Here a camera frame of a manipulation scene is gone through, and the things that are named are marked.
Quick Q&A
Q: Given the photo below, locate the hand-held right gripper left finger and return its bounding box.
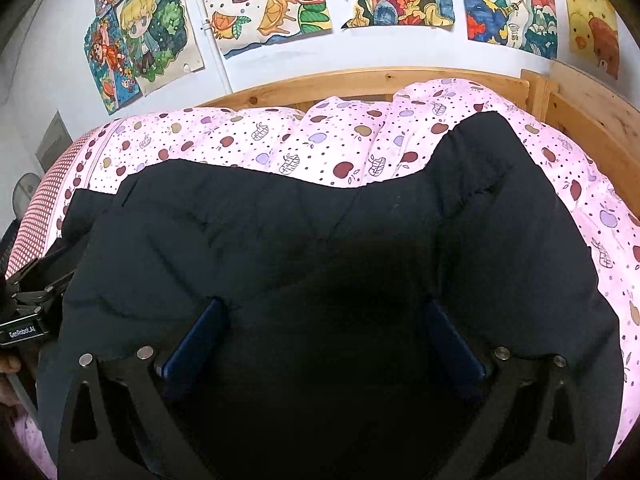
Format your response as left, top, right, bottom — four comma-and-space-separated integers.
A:
57, 297, 231, 480

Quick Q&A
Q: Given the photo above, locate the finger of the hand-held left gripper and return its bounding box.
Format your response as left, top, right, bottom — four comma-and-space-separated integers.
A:
7, 239, 77, 301

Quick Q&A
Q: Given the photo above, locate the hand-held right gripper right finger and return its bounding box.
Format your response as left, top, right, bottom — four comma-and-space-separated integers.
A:
422, 297, 590, 480

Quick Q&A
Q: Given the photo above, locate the black puffer jacket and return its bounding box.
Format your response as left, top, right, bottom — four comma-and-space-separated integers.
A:
37, 110, 626, 480

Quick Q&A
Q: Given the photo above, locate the red checkered bed sheet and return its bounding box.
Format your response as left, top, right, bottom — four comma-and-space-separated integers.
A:
5, 127, 108, 273

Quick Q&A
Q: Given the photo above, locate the round standing fan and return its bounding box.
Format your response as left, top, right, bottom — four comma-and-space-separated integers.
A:
11, 172, 44, 214

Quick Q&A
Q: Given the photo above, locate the grey wall panel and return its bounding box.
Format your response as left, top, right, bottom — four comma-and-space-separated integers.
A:
35, 110, 74, 173

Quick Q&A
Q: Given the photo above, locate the orange-haired girl wall poster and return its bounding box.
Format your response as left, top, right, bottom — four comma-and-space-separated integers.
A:
84, 7, 143, 116

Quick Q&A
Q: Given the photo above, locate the blond character wall poster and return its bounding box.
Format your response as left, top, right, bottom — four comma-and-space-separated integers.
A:
114, 0, 206, 97

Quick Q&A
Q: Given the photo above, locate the wooden bed frame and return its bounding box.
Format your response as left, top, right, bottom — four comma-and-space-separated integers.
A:
200, 62, 640, 221

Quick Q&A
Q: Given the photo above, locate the fruit drawing wall poster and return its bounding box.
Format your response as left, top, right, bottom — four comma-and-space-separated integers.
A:
192, 0, 333, 60

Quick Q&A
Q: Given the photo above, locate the dragon drawing wall poster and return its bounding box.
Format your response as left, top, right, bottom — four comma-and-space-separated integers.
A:
456, 0, 558, 60

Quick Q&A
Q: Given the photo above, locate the yellow bear wall poster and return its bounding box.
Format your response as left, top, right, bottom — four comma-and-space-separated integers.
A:
557, 0, 621, 80

